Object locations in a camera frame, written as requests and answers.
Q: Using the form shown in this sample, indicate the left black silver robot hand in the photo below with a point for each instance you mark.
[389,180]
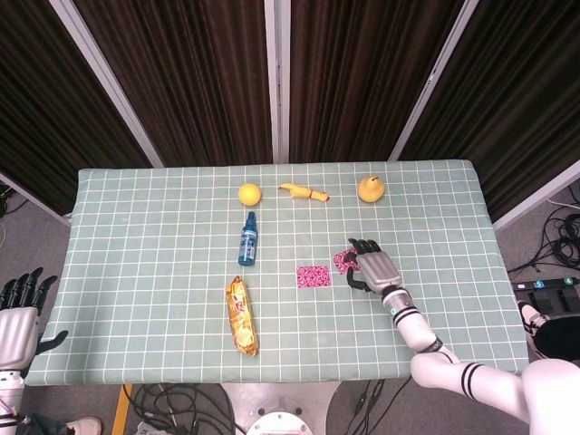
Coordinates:
[16,335]

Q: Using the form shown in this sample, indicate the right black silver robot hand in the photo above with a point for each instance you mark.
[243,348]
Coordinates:
[378,272]

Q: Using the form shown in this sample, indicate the pink patterned sponge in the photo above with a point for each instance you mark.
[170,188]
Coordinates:
[341,261]
[313,276]

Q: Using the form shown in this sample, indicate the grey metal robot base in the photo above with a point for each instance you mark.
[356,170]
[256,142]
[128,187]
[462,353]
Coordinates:
[278,408]

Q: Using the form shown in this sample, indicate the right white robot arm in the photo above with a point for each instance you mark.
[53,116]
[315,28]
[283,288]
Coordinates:
[453,369]

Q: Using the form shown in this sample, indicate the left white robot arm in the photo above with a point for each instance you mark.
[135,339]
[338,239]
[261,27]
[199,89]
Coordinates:
[9,389]

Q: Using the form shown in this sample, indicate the yellow pear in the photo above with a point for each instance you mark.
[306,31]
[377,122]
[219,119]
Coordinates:
[371,190]

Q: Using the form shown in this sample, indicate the yellow rubber chicken toy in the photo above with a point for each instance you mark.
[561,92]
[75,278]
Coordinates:
[301,192]

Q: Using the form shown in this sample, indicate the yellow floor tape strip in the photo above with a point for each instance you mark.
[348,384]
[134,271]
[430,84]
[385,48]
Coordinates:
[121,410]

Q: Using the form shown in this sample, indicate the blue spray bottle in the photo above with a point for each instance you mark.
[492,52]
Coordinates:
[248,244]

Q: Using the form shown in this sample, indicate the gold snack packet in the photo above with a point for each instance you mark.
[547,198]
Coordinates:
[241,317]

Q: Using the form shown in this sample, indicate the green checkered tablecloth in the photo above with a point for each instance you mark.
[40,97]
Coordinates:
[149,272]

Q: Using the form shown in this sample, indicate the yellow lemon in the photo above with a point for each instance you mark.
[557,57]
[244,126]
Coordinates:
[249,194]

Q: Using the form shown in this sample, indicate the dark brown curtain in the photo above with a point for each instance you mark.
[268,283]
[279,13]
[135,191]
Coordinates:
[521,113]
[181,81]
[27,113]
[362,81]

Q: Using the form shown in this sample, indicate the black trouser leg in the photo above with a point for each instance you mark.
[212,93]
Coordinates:
[559,337]

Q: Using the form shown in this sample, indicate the white partition frame post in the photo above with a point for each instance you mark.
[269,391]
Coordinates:
[41,201]
[105,77]
[539,198]
[435,79]
[277,81]

